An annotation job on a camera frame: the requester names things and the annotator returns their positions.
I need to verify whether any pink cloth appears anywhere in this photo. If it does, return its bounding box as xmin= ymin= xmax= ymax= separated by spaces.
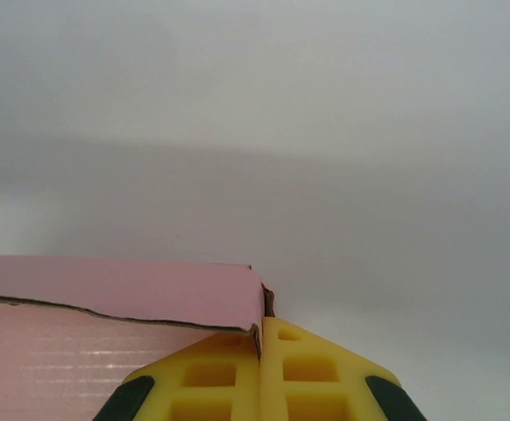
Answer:
xmin=0 ymin=253 xmax=278 ymax=421

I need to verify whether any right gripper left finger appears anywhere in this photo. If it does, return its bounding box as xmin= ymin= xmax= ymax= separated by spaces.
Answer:
xmin=92 ymin=326 xmax=263 ymax=421

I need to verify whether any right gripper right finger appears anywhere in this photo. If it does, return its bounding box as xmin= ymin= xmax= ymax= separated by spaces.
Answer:
xmin=259 ymin=316 xmax=427 ymax=421

